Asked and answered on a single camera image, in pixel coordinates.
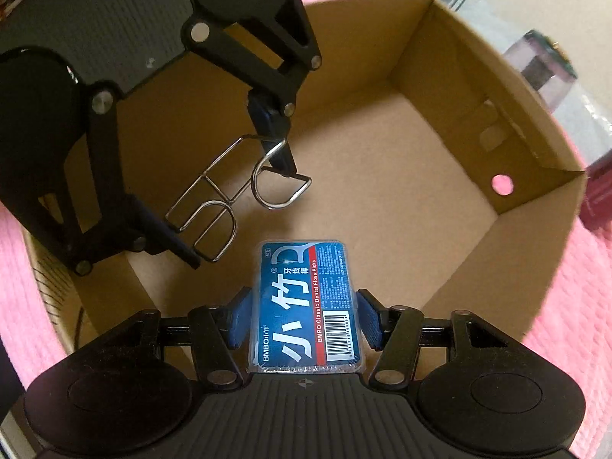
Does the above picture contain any dark red thermos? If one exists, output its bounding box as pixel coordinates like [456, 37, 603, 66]
[581, 153, 612, 230]

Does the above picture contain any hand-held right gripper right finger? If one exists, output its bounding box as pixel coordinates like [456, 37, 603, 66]
[356, 288, 524, 388]

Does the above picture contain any blue dental floss box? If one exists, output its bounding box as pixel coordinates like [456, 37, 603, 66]
[247, 236, 366, 374]

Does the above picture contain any pink fleece blanket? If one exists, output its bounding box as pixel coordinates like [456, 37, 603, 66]
[0, 0, 612, 459]

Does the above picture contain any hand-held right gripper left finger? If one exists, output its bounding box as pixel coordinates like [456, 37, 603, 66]
[91, 287, 254, 388]

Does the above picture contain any metal wire rack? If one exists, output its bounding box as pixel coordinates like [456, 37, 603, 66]
[165, 135, 313, 263]

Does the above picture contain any brown cardboard box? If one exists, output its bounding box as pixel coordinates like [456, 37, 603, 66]
[21, 0, 589, 369]

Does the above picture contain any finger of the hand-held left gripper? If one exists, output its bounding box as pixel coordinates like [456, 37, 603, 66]
[184, 0, 322, 177]
[14, 83, 202, 277]

